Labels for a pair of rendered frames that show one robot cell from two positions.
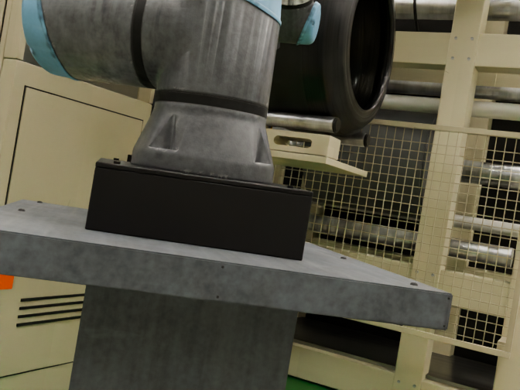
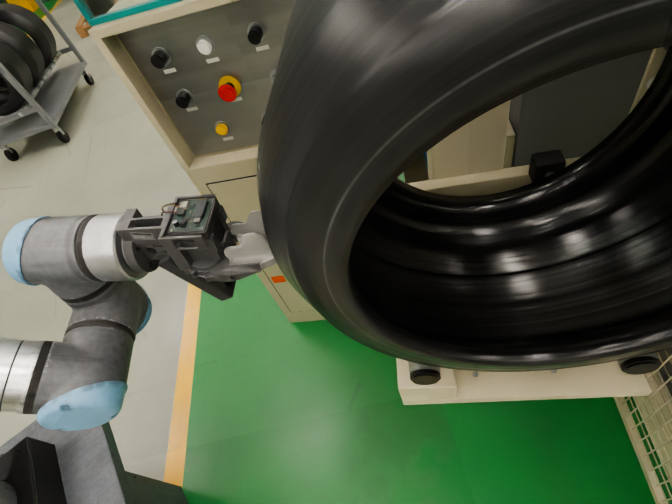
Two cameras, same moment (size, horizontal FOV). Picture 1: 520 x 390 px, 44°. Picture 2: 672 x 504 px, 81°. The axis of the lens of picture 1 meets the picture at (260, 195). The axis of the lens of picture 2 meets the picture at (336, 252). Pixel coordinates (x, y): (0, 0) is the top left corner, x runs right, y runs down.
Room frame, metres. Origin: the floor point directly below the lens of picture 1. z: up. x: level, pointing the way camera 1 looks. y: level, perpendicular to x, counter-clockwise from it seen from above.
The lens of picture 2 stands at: (1.72, -0.38, 1.48)
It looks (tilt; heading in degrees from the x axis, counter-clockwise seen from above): 49 degrees down; 81
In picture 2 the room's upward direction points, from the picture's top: 21 degrees counter-clockwise
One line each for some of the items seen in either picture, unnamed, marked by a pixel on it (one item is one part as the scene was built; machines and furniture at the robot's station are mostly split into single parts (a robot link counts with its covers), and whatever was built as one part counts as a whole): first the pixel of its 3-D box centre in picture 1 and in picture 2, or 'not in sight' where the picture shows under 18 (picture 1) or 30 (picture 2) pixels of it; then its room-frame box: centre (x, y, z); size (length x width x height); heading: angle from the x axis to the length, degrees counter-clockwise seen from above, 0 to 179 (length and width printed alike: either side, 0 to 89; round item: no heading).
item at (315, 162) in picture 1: (294, 159); (494, 301); (2.01, -0.09, 0.80); 0.37 x 0.36 x 0.02; 153
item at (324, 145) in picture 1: (277, 141); (417, 298); (1.89, -0.02, 0.83); 0.36 x 0.09 x 0.06; 63
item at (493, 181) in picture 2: not in sight; (478, 196); (2.09, 0.07, 0.90); 0.40 x 0.03 x 0.10; 153
